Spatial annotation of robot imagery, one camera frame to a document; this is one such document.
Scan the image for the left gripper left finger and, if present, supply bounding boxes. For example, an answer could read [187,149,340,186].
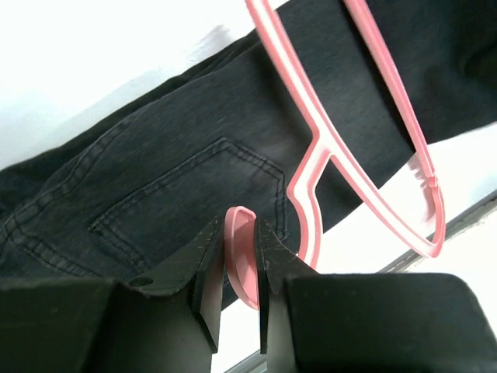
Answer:
[1,218,224,372]

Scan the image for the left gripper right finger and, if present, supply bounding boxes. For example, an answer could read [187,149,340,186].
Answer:
[254,219,496,372]

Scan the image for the pink hanger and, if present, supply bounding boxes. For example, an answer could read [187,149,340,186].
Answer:
[224,0,446,310]

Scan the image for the black trousers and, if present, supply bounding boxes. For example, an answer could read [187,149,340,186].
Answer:
[0,0,497,312]

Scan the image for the aluminium table rail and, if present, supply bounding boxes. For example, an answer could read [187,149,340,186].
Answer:
[223,192,497,373]

